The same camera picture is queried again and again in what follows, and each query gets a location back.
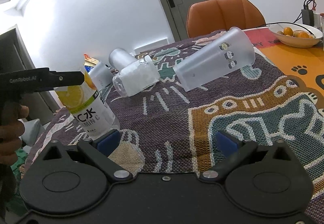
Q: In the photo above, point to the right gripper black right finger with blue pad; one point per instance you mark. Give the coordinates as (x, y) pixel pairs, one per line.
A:
(236, 152)

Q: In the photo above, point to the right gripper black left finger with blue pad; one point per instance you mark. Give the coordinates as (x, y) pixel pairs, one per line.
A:
(96, 152)

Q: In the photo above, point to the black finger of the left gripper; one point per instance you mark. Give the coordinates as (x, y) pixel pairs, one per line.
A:
(61, 79)

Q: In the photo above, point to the vitamin C water bottle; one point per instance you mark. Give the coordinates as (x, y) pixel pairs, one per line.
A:
(87, 106)

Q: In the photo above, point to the frosted cup at table edge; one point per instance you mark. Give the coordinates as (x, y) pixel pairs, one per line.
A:
(101, 76)

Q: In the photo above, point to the grey frosted cup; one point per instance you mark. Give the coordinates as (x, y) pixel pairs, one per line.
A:
(120, 58)

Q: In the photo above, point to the clear cup with white sleeve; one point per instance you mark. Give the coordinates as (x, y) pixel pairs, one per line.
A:
(136, 77)

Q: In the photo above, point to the frosted cup with panda stickers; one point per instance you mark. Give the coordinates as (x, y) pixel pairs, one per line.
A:
(228, 53)

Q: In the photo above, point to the person's left hand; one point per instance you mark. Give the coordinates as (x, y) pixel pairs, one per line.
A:
(11, 129)

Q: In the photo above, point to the pile of bags and clutter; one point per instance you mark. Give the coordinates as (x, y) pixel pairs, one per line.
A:
(90, 63)

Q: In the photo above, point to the patterned woven table cloth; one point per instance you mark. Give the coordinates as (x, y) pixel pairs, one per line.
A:
(168, 138)

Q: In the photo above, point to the orange cartoon table mat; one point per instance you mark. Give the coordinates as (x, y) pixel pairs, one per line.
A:
(303, 65)

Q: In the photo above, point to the white fruit bowl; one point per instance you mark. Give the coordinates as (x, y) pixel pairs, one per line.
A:
(297, 42)

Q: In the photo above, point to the oranges in bowl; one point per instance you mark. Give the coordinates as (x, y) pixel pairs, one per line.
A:
(287, 31)

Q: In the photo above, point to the orange leather chair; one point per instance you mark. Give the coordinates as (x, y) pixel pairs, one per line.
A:
(208, 16)

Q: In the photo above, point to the black power adapter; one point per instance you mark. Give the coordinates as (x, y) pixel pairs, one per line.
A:
(307, 17)

